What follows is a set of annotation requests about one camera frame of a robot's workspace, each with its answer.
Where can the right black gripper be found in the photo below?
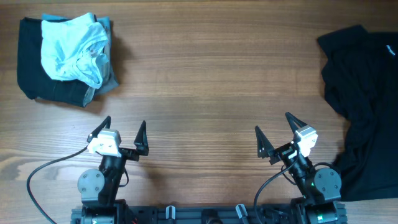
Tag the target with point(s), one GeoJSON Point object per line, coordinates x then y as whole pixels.
{"type": "Point", "coordinates": [265, 147]}

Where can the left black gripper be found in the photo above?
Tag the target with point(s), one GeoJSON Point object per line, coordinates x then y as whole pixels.
{"type": "Point", "coordinates": [141, 144]}

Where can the black polo shirt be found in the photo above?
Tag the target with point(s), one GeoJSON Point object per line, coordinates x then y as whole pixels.
{"type": "Point", "coordinates": [360, 78]}

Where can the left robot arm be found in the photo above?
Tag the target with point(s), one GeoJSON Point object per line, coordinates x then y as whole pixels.
{"type": "Point", "coordinates": [99, 187]}

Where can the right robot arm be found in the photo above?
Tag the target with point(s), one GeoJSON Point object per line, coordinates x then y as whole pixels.
{"type": "Point", "coordinates": [320, 184]}

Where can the light blue crumpled garment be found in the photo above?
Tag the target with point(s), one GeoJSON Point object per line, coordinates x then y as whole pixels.
{"type": "Point", "coordinates": [71, 49]}

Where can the black folded garment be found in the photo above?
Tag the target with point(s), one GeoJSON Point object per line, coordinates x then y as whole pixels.
{"type": "Point", "coordinates": [32, 78]}

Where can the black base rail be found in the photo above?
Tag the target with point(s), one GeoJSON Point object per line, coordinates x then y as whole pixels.
{"type": "Point", "coordinates": [211, 214]}

